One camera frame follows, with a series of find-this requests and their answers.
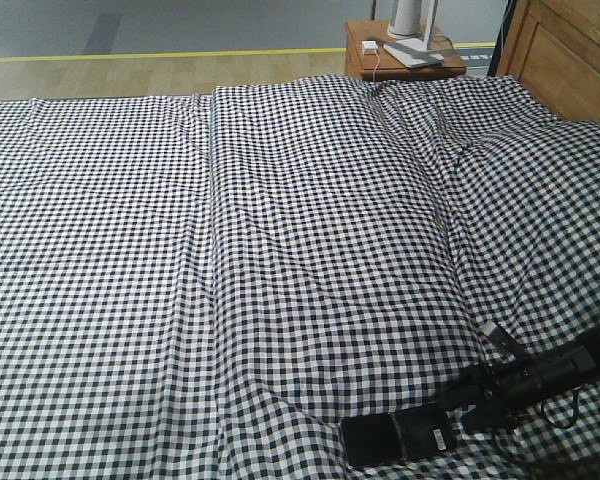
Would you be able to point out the wooden headboard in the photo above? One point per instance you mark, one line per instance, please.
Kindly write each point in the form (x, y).
(553, 49)

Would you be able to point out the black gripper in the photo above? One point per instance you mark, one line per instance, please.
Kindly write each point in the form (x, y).
(498, 390)

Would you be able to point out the white charger adapter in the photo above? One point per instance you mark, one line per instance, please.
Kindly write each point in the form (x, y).
(369, 47)

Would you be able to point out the wooden bedside table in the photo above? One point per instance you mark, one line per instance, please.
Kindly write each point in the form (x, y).
(384, 66)

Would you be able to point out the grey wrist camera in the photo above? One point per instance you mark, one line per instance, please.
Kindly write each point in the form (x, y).
(504, 343)

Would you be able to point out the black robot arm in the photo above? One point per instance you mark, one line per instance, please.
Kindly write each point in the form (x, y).
(590, 339)

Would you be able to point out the black foldable smartphone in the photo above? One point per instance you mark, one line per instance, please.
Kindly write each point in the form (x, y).
(406, 435)

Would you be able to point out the black white checkered bedsheet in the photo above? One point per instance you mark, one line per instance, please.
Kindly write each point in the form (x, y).
(205, 286)

